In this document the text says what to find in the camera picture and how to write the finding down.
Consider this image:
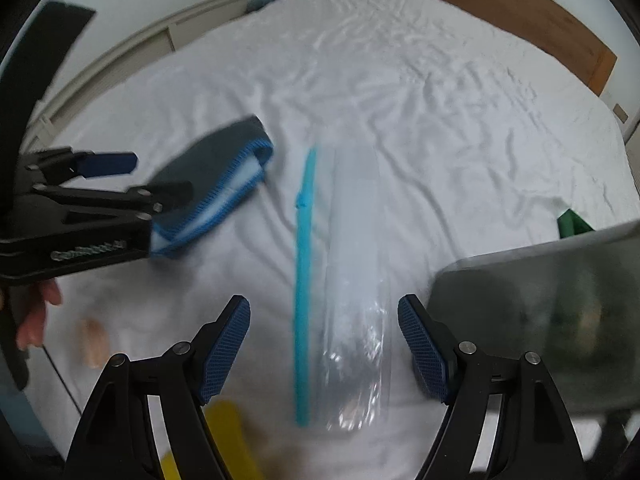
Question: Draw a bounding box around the grey jar with wooden lid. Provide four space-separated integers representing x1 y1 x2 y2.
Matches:
429 224 640 417

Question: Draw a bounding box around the yellow and beige sock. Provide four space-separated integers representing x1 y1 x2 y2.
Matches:
162 400 266 480

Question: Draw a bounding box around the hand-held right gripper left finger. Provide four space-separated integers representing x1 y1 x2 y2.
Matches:
65 295 252 480

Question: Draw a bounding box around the wooden headboard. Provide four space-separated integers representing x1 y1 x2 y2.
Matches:
320 0 617 97

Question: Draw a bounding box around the clear zip bag blue seal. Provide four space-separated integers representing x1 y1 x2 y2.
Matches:
292 145 397 433

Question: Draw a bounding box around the grey cloth with blue edge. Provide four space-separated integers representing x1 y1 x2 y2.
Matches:
150 115 275 260

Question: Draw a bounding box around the bed with white duvet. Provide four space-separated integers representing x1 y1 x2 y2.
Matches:
0 0 632 480

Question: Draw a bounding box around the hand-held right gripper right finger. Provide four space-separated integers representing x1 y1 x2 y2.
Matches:
397 294 586 480

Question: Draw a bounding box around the green square tray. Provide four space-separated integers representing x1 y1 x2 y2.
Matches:
556 207 595 242

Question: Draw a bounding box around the person's left hand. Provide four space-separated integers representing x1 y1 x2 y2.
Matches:
15 280 64 351

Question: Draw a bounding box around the dark window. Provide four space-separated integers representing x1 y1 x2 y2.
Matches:
0 0 97 161

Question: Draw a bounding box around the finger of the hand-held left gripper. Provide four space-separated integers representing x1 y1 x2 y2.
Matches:
15 147 139 187
29 181 194 221

